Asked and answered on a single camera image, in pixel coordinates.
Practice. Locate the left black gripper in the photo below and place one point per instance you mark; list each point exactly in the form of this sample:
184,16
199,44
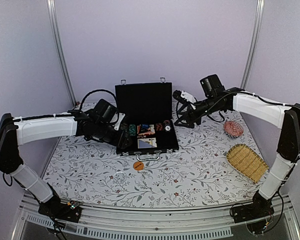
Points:
121,141

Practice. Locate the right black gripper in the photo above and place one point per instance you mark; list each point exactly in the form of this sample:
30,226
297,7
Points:
187,117

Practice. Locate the blue playing card box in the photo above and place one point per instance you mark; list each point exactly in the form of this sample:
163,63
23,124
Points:
146,143

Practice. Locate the black poker case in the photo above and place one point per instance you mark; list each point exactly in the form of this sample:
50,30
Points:
147,103

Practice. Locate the orange dealer button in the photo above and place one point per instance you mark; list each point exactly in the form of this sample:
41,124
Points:
138,165

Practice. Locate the red dice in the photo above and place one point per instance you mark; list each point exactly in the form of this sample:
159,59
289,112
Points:
142,136

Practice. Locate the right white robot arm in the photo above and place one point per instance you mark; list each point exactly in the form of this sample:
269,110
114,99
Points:
284,118

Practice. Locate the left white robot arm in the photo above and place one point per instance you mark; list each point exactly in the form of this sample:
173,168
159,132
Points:
23,141

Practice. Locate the green chip stack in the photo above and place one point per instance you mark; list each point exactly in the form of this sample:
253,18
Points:
132,129

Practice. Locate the card deck in case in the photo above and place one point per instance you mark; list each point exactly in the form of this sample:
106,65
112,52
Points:
145,129

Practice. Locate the red patterned bowl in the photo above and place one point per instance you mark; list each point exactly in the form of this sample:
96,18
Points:
233,129

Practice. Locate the woven bamboo tray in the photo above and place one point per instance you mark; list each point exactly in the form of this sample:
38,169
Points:
247,162

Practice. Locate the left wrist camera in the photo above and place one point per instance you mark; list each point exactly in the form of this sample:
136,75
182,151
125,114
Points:
119,120

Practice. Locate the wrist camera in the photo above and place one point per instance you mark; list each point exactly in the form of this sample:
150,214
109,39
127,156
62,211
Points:
119,120
183,97

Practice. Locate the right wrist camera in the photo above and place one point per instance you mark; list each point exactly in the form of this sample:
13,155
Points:
183,97

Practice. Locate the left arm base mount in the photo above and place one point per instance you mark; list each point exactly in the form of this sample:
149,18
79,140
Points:
55,209

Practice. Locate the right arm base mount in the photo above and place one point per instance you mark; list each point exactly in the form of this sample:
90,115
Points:
246,212

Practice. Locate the right aluminium frame post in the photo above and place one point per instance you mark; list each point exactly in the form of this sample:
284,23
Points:
258,17

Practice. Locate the aluminium frame post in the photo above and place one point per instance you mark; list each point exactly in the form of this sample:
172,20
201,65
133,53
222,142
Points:
258,17
52,13

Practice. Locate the left aluminium frame post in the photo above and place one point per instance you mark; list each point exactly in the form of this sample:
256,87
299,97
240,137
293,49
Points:
52,13

